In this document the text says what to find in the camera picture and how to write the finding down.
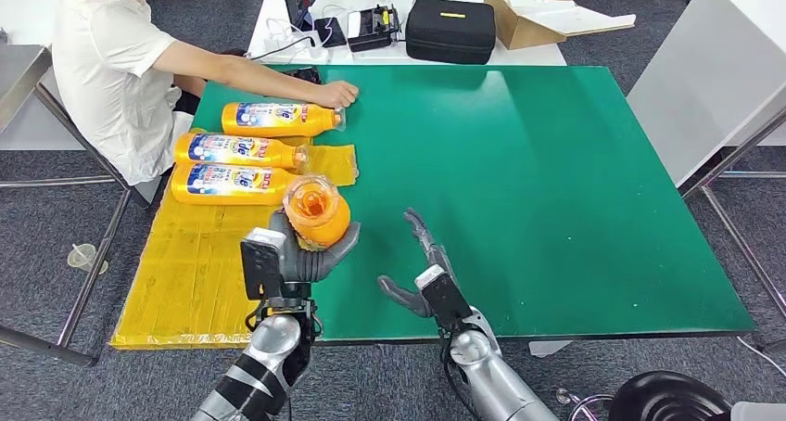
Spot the person's right hand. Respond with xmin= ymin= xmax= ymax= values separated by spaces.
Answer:
xmin=311 ymin=80 xmax=361 ymax=109

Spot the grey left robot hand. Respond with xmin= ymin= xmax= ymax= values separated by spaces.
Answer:
xmin=267 ymin=210 xmax=362 ymax=285

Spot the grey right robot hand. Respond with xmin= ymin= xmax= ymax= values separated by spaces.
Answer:
xmin=376 ymin=208 xmax=461 ymax=320

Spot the orange detergent bottle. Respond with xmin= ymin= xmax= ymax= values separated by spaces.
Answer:
xmin=282 ymin=173 xmax=352 ymax=251
xmin=171 ymin=162 xmax=302 ymax=208
xmin=173 ymin=131 xmax=311 ymax=170
xmin=221 ymin=101 xmax=347 ymax=139

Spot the black smartphone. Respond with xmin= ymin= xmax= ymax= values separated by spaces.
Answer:
xmin=279 ymin=66 xmax=323 ymax=85
xmin=312 ymin=17 xmax=349 ymax=49

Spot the white power strip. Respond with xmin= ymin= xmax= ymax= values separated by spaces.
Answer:
xmin=263 ymin=30 xmax=333 ymax=65

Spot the black label printer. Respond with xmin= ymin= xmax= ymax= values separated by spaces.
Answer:
xmin=347 ymin=5 xmax=402 ymax=53

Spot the yellow plastic sheet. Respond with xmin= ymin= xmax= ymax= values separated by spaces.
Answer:
xmin=110 ymin=128 xmax=361 ymax=351

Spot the black zip case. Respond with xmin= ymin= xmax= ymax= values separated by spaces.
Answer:
xmin=405 ymin=0 xmax=498 ymax=66

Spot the brown cardboard box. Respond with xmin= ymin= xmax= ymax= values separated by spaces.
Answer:
xmin=483 ymin=0 xmax=638 ymax=51

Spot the clear plastic cup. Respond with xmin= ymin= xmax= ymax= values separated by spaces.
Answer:
xmin=66 ymin=243 xmax=110 ymax=276

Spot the person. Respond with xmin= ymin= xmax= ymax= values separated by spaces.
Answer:
xmin=52 ymin=0 xmax=361 ymax=187

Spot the white paper sheet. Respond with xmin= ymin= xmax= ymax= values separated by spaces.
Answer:
xmin=504 ymin=0 xmax=638 ymax=37

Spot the black chair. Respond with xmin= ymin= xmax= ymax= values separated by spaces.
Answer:
xmin=609 ymin=370 xmax=786 ymax=421

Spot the steel table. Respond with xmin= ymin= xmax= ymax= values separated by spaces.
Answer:
xmin=0 ymin=45 xmax=133 ymax=368

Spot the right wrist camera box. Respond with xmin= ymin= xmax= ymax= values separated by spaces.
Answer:
xmin=414 ymin=264 xmax=475 ymax=337

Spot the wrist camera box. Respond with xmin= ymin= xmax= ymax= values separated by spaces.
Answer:
xmin=239 ymin=227 xmax=309 ymax=309
xmin=414 ymin=264 xmax=475 ymax=337

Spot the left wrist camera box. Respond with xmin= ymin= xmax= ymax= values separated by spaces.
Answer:
xmin=239 ymin=227 xmax=309 ymax=309

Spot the black cable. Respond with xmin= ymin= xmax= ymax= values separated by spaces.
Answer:
xmin=250 ymin=35 xmax=317 ymax=62

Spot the chrome chair ring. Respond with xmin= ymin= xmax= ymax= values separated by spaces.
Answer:
xmin=555 ymin=389 xmax=615 ymax=421

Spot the steel table leg frame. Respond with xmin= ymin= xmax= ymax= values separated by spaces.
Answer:
xmin=679 ymin=106 xmax=786 ymax=320

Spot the white floor cable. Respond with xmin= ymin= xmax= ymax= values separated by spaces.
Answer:
xmin=736 ymin=337 xmax=786 ymax=376

